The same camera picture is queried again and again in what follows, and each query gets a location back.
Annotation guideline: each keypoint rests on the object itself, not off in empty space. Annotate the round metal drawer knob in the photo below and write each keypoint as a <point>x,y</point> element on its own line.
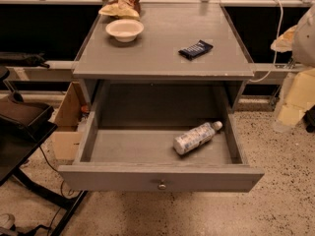
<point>161,186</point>

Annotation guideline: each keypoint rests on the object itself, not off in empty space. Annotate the cardboard box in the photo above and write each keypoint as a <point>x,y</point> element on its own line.
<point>67,137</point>

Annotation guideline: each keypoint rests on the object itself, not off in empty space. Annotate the grey wooden cabinet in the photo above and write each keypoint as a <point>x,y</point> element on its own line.
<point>153,55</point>

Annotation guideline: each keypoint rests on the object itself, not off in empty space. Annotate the clear plastic water bottle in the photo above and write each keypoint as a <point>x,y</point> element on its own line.
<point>196,137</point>

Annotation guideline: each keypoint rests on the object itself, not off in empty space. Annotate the yellow crumpled chip bag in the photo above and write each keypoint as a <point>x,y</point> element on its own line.
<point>119,10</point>

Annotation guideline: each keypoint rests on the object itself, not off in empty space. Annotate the dark blue snack packet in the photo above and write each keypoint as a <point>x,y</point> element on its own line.
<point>196,50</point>

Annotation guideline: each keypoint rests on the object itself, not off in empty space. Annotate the black bag on ledge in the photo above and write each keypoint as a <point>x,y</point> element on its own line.
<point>21,59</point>

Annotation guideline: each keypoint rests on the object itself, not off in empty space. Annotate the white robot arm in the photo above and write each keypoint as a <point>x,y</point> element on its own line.
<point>303,45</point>

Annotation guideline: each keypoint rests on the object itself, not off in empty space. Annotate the white paper bowl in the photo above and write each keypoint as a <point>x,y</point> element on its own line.
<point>124,30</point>

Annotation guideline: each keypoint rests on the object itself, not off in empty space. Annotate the grey open drawer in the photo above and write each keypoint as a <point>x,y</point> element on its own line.
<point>128,142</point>

